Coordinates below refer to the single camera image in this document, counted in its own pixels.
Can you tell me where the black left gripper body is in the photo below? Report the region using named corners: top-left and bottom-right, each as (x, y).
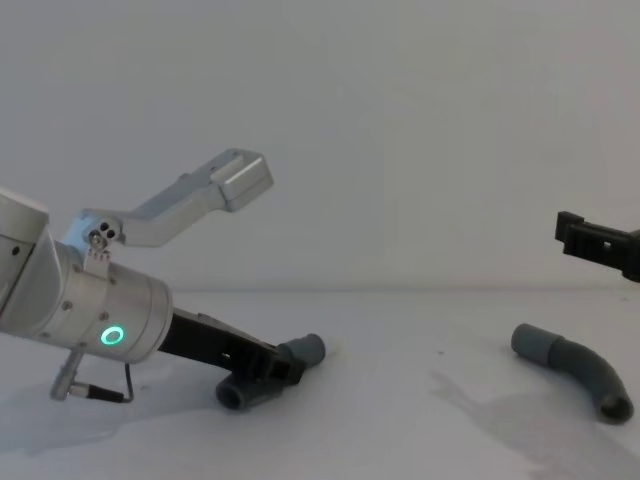
top-left (159, 308), bottom-right (282, 375)

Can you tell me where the grey plastic pipe elbow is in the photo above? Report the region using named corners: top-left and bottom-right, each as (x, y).
top-left (215, 332), bottom-right (327, 412)

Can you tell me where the white table cloth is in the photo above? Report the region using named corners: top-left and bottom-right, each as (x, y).
top-left (0, 288), bottom-right (640, 480)

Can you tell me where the thin dark cable silver plug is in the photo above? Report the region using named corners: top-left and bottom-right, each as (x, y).
top-left (51, 349), bottom-right (135, 404)

